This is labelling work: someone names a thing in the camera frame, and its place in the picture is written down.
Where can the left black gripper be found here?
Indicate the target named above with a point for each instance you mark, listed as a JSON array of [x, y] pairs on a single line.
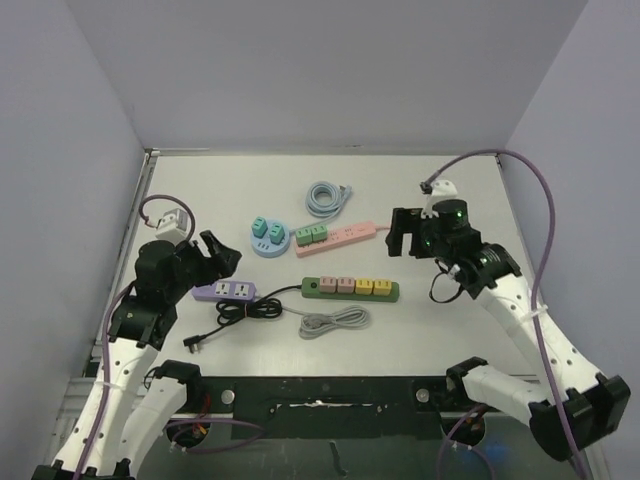
[[218, 265]]

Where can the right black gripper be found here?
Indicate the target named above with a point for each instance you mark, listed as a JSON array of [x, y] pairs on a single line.
[[412, 232]]

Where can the teal charger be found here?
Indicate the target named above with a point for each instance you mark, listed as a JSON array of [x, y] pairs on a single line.
[[259, 227], [276, 233]]

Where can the yellow charger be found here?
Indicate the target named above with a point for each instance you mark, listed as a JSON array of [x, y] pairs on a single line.
[[382, 287], [363, 286]]

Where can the pink charger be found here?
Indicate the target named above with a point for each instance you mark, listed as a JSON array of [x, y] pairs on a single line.
[[327, 284], [345, 285]]

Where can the small green charger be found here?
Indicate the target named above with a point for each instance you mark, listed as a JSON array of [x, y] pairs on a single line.
[[319, 233]]

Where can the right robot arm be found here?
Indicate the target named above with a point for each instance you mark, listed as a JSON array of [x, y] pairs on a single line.
[[574, 404]]

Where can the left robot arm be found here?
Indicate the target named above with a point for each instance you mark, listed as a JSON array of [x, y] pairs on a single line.
[[113, 434]]

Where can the purple power strip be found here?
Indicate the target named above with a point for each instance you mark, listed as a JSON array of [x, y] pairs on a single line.
[[225, 290]]

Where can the blue round power strip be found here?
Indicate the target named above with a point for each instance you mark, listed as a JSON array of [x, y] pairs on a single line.
[[264, 248]]

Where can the pink power strip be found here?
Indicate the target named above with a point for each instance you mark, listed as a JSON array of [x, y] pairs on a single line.
[[339, 237]]

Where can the green power strip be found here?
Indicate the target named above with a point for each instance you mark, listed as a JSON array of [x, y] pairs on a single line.
[[310, 290]]

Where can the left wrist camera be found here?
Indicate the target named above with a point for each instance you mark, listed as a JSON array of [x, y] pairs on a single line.
[[173, 226]]

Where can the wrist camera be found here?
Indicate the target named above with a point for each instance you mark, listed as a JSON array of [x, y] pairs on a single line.
[[436, 191], [173, 226]]

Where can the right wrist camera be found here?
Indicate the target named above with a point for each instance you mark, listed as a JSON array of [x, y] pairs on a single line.
[[436, 191]]

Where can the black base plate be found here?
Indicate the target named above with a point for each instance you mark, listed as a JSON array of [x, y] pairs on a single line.
[[320, 408]]

